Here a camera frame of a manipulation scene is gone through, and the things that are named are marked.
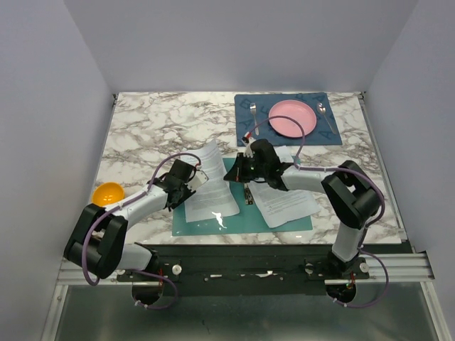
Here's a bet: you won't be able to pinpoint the silver fork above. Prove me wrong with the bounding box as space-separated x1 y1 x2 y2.
250 102 259 136

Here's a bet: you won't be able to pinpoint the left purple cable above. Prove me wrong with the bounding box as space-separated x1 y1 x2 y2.
82 153 178 310

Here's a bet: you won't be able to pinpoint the metal folder clip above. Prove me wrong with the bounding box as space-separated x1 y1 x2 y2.
244 183 254 205

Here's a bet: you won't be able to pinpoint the aluminium frame rail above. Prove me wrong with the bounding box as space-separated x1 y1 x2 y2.
42 254 451 340

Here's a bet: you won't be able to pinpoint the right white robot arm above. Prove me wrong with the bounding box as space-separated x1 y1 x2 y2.
223 138 385 278

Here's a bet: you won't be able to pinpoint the teal file folder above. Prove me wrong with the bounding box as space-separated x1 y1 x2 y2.
171 158 314 237

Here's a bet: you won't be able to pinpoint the silver spoon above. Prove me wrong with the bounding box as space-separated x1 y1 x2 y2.
316 102 337 135

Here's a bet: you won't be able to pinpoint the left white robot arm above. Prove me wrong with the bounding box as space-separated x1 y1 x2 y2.
63 159 208 285

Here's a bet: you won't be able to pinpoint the orange bowl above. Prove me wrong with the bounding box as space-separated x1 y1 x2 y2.
92 182 125 206

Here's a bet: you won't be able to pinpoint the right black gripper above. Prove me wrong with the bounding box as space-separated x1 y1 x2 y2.
223 153 267 183

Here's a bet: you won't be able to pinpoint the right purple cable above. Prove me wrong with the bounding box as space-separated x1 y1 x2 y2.
241 115 390 309

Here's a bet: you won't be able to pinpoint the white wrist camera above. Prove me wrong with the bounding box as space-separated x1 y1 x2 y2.
188 169 208 191
244 142 254 158

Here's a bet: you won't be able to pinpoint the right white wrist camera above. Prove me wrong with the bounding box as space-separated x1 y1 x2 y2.
244 142 254 158

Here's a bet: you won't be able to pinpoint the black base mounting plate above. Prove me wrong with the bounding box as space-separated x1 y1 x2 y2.
73 244 415 298

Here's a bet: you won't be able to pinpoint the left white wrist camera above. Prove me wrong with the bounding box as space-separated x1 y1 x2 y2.
188 169 208 191

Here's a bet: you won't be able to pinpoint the purple cable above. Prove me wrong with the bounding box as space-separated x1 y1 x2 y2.
241 115 390 309
82 153 178 310

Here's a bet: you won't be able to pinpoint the pink plate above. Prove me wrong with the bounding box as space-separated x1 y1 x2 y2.
269 99 317 139

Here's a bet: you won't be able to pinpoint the printed paper sheets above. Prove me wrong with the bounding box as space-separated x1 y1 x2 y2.
184 139 240 222

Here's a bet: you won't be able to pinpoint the blue letter placemat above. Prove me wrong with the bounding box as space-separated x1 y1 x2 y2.
234 92 342 146

